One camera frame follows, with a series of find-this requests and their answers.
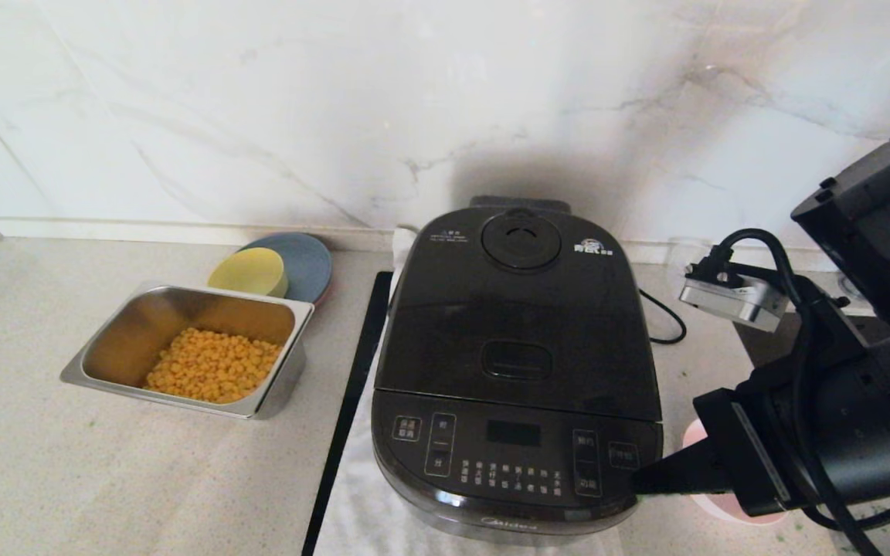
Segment pink bowl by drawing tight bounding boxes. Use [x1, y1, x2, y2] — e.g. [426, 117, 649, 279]
[681, 419, 786, 526]

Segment black rice cooker lid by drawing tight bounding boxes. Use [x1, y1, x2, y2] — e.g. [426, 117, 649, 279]
[374, 195, 662, 422]

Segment yellow small bowl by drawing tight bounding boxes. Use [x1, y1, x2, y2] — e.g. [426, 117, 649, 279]
[208, 247, 290, 299]

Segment clear measuring cup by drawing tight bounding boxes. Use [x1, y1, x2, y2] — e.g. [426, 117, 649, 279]
[665, 236, 712, 290]

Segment white terry towel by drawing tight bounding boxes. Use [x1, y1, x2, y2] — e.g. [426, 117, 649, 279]
[314, 225, 623, 556]

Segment black flat strip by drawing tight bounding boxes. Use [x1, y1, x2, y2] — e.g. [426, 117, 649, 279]
[302, 270, 394, 556]

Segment blue grey plate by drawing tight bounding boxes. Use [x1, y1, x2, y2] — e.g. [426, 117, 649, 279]
[240, 232, 334, 306]

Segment yellow corn kernels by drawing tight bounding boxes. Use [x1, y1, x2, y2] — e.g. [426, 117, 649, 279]
[144, 327, 284, 404]

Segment stainless steel tray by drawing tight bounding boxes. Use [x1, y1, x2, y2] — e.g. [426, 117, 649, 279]
[60, 284, 316, 420]

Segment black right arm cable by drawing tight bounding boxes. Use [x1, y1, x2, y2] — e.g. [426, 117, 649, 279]
[712, 228, 890, 556]

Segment black power cable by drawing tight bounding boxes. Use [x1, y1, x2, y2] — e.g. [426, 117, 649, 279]
[638, 288, 687, 345]

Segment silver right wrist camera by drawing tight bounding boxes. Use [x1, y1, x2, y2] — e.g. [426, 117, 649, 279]
[677, 259, 790, 333]

